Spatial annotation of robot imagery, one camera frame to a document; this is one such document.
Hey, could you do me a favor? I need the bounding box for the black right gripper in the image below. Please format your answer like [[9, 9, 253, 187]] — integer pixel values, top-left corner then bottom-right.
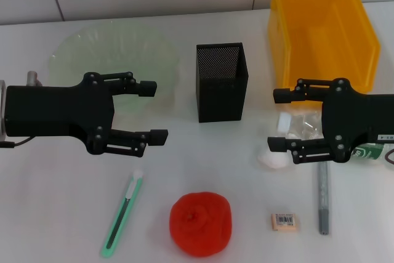
[[267, 78, 394, 165]]

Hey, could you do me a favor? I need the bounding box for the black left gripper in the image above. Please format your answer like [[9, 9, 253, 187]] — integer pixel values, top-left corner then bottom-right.
[[5, 71, 158, 156]]

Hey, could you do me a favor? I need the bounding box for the clear green-label water bottle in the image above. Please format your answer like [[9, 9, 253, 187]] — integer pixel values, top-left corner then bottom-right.
[[276, 109, 394, 167]]

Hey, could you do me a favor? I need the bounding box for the white paper ball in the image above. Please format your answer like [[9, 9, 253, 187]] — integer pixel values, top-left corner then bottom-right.
[[257, 147, 293, 170]]

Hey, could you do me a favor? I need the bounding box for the red-orange knitted toy orange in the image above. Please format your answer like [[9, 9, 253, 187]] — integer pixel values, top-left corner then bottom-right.
[[169, 192, 232, 257]]

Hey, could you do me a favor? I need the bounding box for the green glass fruit plate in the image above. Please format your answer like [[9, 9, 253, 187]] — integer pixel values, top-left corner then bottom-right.
[[49, 21, 181, 116]]

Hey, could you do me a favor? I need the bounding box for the black mesh pen holder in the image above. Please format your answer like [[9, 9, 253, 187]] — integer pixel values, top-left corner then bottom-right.
[[196, 42, 249, 123]]

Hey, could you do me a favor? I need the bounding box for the green utility knife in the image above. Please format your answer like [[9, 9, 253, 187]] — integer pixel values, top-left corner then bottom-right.
[[100, 169, 144, 258]]

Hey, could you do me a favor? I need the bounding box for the grey glitter pen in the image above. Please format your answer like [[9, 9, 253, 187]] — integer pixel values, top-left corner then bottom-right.
[[316, 161, 331, 235]]

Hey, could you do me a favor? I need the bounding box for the beige eraser with barcode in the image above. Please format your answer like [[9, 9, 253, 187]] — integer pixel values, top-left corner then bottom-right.
[[270, 212, 297, 232]]

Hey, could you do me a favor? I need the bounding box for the yellow plastic bin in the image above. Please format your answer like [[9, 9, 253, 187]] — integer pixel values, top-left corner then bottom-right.
[[266, 0, 382, 94]]

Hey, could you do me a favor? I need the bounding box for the silver left wrist post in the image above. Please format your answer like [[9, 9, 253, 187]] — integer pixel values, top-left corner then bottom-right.
[[26, 71, 42, 87]]

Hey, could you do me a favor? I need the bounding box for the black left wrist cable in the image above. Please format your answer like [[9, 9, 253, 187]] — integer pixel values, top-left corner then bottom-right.
[[0, 136, 31, 149]]

